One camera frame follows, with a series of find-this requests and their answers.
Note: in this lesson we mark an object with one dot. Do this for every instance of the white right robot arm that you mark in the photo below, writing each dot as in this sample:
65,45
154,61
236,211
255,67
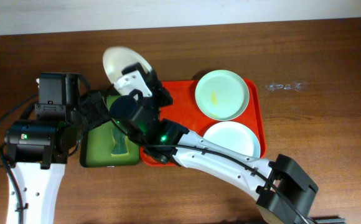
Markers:
282,190

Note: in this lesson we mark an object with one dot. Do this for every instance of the yellow green sponge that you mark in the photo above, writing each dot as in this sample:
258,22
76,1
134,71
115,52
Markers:
119,143

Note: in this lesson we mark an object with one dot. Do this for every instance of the light blue plate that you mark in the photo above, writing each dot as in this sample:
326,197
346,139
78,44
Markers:
234,136

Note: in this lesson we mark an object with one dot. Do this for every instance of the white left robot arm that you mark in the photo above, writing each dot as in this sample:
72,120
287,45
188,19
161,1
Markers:
36,149

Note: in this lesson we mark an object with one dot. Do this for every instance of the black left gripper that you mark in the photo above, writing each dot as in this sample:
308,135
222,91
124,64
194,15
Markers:
94,109

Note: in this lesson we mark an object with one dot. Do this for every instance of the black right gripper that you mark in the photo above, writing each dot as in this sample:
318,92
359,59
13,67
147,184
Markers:
150,83

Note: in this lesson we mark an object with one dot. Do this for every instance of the mint green plate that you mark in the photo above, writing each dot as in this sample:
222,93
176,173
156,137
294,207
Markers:
222,95

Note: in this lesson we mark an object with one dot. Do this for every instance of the green tray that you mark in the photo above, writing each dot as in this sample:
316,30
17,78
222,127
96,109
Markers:
96,145

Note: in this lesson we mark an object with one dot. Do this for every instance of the cream white plate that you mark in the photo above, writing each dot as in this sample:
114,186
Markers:
115,60

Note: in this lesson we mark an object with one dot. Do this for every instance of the red tray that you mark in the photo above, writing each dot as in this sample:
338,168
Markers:
185,111

